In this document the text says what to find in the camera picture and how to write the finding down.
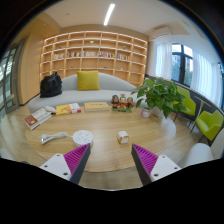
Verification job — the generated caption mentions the white air conditioner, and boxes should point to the white air conditioner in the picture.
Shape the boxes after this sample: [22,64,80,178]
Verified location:
[151,26,173,38]

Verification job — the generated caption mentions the white cube charger gold trim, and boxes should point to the white cube charger gold trim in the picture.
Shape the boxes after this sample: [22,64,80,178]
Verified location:
[116,130,130,145]

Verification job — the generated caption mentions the white book red spine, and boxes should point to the white book red spine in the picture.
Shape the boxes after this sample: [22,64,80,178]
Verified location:
[69,102,82,114]

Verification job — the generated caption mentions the round white power strip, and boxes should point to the round white power strip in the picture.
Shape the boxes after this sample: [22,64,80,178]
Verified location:
[72,129,95,148]

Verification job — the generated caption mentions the yellow cushion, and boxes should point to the yellow cushion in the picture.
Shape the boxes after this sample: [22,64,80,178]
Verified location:
[76,70,101,92]

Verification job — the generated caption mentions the long ceiling light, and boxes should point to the long ceiling light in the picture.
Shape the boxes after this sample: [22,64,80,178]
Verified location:
[103,3,116,27]

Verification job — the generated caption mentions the small patterned pouch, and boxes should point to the small patterned pouch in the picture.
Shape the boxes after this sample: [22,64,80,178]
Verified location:
[44,105,57,114]

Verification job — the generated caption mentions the green chair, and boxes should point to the green chair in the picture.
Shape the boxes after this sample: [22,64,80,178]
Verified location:
[173,84,198,123]
[195,109,224,146]

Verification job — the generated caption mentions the glass door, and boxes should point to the glass door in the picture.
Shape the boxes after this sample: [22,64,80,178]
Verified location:
[0,39,25,116]

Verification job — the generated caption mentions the white sheer curtain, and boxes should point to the white sheer curtain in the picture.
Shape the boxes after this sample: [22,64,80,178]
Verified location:
[154,42,174,81]
[191,49,221,104]

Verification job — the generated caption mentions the green potted plant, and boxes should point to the green potted plant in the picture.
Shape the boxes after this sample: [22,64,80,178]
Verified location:
[130,77,188,119]

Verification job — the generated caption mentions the wooden wall shelf unit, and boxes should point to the wooden wall shelf unit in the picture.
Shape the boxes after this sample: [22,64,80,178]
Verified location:
[39,30,149,88]

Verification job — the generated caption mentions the dark framed window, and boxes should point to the dark framed window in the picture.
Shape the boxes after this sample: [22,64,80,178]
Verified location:
[171,43,194,88]

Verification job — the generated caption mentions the black bag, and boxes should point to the black bag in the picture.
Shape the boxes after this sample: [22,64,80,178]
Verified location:
[39,71,63,99]

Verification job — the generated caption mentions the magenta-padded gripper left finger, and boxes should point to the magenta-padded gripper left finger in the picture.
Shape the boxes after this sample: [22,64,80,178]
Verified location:
[39,143,92,185]

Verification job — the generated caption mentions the grey curved sofa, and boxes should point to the grey curved sofa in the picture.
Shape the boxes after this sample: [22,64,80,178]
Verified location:
[27,72,148,114]

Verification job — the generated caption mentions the small pink white cup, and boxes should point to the small pink white cup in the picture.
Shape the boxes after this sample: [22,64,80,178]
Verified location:
[140,106,152,119]

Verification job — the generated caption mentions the red and white book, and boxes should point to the red and white book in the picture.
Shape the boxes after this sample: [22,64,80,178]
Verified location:
[24,107,53,131]

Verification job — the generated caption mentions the colourful three-figure figurine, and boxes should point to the colourful three-figure figurine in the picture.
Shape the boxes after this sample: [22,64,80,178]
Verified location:
[110,93,136,113]

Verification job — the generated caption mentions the thick yellow book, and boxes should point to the thick yellow book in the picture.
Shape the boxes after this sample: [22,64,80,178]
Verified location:
[83,101,111,113]

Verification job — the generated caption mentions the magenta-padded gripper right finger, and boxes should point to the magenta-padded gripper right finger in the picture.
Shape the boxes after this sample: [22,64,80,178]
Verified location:
[130,143,182,186]

